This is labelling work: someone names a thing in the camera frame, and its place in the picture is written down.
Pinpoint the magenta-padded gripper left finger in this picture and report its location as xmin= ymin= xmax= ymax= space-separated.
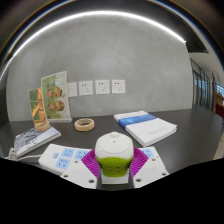
xmin=60 ymin=148 xmax=101 ymax=190

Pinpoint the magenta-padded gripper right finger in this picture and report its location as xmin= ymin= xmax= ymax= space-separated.
xmin=130 ymin=146 xmax=170 ymax=189

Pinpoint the white and green charger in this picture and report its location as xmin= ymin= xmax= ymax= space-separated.
xmin=94 ymin=131 xmax=135 ymax=185

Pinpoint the white booklet with blue band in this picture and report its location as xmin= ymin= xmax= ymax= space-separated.
xmin=113 ymin=110 xmax=178 ymax=148

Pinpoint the beige tape roll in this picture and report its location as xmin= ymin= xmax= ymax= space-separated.
xmin=74 ymin=117 xmax=96 ymax=132

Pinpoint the grey blue magazine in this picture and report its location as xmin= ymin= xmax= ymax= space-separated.
xmin=13 ymin=125 xmax=62 ymax=158

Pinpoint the orange card in wooden holder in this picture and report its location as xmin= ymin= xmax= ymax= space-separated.
xmin=28 ymin=87 xmax=51 ymax=132

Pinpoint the acrylic stand with green leaflet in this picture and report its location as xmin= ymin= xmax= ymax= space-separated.
xmin=40 ymin=70 xmax=73 ymax=123

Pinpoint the white ceiling light strip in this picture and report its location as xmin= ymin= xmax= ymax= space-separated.
xmin=0 ymin=10 xmax=187 ymax=81

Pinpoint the white power strip cable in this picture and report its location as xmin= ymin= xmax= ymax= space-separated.
xmin=3 ymin=148 xmax=43 ymax=163

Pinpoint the blank white wall plate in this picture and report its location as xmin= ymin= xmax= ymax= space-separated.
xmin=67 ymin=82 xmax=78 ymax=98

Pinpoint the dark framed glass wall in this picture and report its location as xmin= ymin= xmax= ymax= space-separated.
xmin=190 ymin=58 xmax=214 ymax=111

